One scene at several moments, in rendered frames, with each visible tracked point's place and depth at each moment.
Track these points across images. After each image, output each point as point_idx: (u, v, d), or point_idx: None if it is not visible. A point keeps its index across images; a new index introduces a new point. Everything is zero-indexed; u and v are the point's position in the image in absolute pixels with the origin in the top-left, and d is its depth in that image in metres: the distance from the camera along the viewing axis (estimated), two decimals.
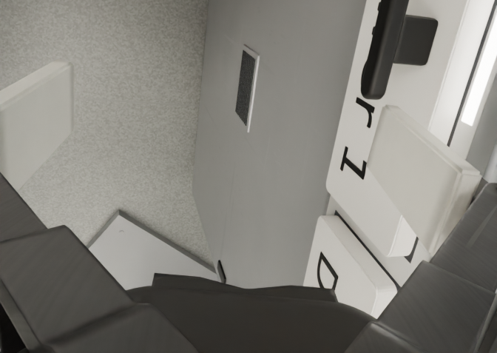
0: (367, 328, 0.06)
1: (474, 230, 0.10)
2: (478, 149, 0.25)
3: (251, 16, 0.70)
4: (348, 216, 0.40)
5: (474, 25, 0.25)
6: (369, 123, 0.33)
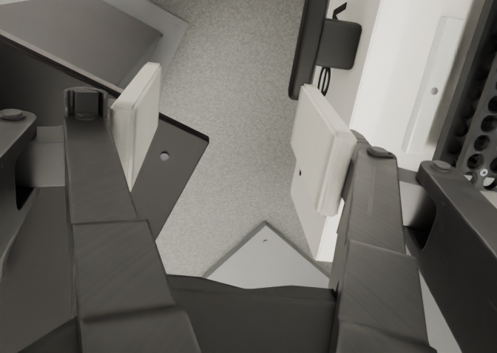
0: (342, 328, 0.06)
1: (367, 196, 0.11)
2: None
3: None
4: None
5: (389, 30, 0.25)
6: None
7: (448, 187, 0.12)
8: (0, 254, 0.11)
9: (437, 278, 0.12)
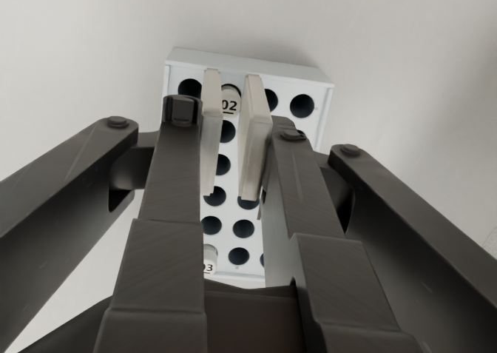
0: (327, 334, 0.05)
1: (294, 183, 0.11)
2: None
3: None
4: None
5: None
6: None
7: (362, 171, 0.12)
8: (86, 252, 0.11)
9: None
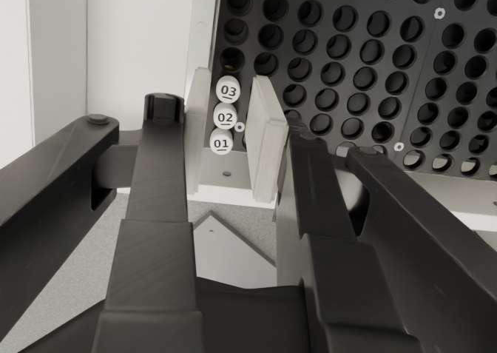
0: (329, 333, 0.05)
1: (308, 185, 0.11)
2: None
3: None
4: (492, 239, 0.36)
5: None
6: None
7: (379, 173, 0.12)
8: (69, 251, 0.11)
9: None
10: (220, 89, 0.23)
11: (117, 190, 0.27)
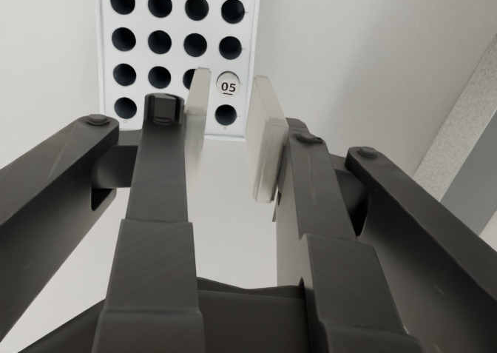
0: (329, 333, 0.05)
1: (308, 185, 0.11)
2: None
3: None
4: None
5: None
6: None
7: (379, 173, 0.12)
8: (69, 251, 0.11)
9: None
10: None
11: None
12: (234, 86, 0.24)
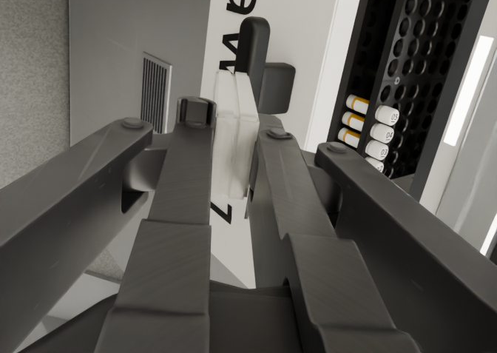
0: (325, 335, 0.05)
1: (283, 182, 0.11)
2: (464, 164, 0.33)
3: (151, 24, 0.68)
4: None
5: (332, 74, 0.24)
6: None
7: (350, 169, 0.12)
8: (97, 253, 0.11)
9: None
10: (381, 152, 0.33)
11: None
12: (397, 116, 0.33)
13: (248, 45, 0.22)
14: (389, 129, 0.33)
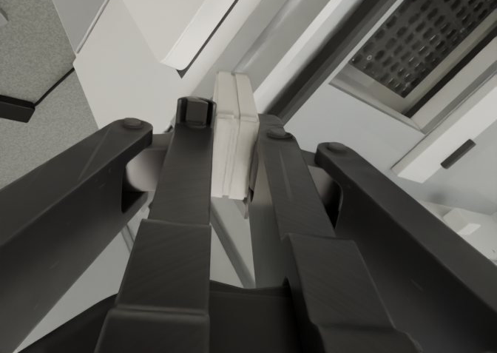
0: (325, 335, 0.05)
1: (283, 182, 0.11)
2: None
3: None
4: None
5: None
6: None
7: (350, 169, 0.12)
8: (97, 253, 0.11)
9: None
10: None
11: None
12: None
13: None
14: None
